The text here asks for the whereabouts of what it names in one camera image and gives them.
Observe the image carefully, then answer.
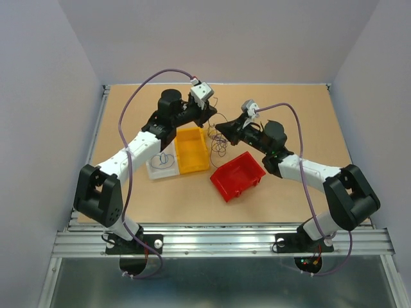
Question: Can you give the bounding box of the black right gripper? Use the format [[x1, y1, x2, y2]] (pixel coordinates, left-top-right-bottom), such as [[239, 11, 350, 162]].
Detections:
[[214, 114, 271, 155]]

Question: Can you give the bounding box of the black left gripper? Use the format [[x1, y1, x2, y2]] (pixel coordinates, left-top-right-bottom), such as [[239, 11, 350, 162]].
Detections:
[[172, 96, 217, 128]]

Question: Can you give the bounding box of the purple wire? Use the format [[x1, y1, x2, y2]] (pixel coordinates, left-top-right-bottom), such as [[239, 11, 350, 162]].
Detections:
[[207, 96, 231, 158]]

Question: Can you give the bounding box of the yellow wire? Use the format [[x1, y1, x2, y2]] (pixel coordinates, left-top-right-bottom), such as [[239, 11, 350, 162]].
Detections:
[[207, 121, 216, 171]]

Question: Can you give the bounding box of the blue wire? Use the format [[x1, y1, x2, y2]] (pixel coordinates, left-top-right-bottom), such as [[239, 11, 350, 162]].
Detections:
[[150, 153, 176, 169]]

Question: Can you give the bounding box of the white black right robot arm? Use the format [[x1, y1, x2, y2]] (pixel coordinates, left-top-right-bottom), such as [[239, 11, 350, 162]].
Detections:
[[216, 118, 381, 250]]

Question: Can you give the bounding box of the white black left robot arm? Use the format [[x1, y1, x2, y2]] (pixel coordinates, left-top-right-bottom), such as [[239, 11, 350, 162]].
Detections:
[[73, 85, 217, 253]]

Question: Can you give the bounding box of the yellow plastic bin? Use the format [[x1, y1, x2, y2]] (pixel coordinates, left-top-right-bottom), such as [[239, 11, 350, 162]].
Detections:
[[174, 127, 209, 175]]

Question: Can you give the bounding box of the red plastic bin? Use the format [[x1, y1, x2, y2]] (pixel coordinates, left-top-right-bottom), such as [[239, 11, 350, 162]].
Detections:
[[210, 151, 266, 203]]

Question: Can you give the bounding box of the white plastic bin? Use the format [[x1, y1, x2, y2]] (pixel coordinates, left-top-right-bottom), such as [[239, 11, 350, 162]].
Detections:
[[146, 141, 180, 180]]

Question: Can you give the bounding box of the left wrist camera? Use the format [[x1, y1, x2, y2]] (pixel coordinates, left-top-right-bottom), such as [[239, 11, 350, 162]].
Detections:
[[190, 78, 214, 110]]

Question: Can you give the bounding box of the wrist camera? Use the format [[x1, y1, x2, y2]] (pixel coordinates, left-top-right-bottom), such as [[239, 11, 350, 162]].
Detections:
[[241, 99, 259, 128], [190, 78, 214, 110]]

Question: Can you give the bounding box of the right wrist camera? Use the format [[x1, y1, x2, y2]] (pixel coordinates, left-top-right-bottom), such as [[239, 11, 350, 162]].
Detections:
[[241, 99, 259, 128]]

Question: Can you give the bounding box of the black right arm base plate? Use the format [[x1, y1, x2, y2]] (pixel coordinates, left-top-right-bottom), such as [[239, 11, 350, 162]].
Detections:
[[272, 232, 334, 253]]

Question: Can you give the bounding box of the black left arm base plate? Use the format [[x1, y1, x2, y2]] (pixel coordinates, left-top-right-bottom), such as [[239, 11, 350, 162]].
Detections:
[[101, 232, 164, 255]]

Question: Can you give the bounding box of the aluminium frame rail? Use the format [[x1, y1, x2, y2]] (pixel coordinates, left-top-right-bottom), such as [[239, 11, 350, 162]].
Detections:
[[51, 83, 396, 257]]

